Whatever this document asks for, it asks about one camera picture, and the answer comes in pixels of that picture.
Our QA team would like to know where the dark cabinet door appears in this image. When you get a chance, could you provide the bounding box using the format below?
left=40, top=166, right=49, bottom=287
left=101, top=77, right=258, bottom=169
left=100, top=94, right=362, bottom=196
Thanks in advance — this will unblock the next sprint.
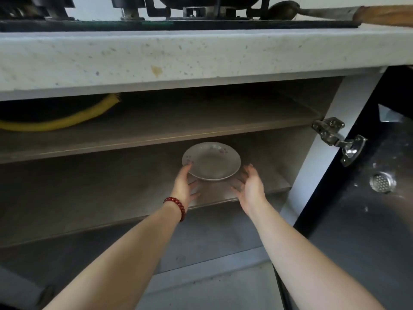
left=274, top=65, right=413, bottom=310

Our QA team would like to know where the round metal vent cap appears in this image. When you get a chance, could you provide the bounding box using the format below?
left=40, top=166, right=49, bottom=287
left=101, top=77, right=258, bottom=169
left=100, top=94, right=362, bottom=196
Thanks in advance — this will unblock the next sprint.
left=369, top=172, right=397, bottom=194

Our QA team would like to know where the grey cabinet shelf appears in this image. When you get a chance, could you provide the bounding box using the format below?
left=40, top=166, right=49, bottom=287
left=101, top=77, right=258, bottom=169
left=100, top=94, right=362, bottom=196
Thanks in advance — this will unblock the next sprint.
left=0, top=85, right=324, bottom=164
left=0, top=124, right=293, bottom=249

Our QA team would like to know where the black stove pan support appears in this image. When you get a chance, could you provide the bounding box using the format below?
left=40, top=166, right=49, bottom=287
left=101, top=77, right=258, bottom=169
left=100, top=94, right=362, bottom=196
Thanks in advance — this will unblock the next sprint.
left=29, top=0, right=76, bottom=20

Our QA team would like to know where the person's left forearm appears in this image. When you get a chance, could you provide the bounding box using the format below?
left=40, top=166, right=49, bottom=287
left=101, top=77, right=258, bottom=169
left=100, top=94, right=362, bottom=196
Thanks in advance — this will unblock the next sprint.
left=42, top=201, right=183, bottom=310

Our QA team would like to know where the metal door hinge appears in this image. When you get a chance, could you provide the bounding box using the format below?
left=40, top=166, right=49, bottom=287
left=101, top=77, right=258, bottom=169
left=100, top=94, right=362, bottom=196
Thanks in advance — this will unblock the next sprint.
left=311, top=117, right=368, bottom=167

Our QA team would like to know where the black gas stove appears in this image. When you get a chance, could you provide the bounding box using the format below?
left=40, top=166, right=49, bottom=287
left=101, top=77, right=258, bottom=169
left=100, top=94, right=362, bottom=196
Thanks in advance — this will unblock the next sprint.
left=0, top=0, right=362, bottom=33

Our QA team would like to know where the person's right forearm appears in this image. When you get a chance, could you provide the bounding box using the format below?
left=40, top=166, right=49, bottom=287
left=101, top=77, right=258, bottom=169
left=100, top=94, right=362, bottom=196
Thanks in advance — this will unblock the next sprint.
left=240, top=203, right=385, bottom=310

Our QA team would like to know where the person's left hand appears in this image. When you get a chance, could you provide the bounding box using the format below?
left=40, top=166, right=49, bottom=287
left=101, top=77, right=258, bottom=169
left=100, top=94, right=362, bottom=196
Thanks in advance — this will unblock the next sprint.
left=167, top=161, right=201, bottom=209

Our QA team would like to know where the white floral plate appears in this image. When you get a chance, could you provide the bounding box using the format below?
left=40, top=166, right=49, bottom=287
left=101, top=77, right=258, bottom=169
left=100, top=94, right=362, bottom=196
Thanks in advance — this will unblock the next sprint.
left=182, top=142, right=242, bottom=182

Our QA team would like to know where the red bead bracelet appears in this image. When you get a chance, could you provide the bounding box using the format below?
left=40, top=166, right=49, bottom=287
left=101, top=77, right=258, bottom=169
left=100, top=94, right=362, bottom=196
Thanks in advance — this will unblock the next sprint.
left=163, top=197, right=187, bottom=223

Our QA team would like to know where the person's right hand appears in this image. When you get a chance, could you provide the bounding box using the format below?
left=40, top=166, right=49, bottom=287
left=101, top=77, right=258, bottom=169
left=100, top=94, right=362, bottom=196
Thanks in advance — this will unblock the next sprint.
left=230, top=163, right=268, bottom=217

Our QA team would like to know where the grey kitchen cabinet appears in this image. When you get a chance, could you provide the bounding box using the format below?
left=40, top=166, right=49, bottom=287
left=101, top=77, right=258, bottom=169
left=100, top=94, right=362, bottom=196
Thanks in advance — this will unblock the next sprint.
left=0, top=66, right=386, bottom=310

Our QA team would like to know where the metal ladle with wooden handle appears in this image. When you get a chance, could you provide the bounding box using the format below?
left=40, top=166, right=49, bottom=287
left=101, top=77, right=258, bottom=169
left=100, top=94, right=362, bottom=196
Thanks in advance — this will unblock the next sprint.
left=260, top=0, right=413, bottom=28

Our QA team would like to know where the black wok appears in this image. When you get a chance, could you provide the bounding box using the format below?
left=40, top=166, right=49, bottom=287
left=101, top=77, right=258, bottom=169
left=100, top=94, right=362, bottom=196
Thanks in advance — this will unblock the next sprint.
left=154, top=0, right=264, bottom=12

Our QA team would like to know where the yellow gas hose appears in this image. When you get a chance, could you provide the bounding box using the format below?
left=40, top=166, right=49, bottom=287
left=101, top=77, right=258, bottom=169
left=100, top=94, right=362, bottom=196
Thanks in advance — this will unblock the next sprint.
left=0, top=93, right=121, bottom=132

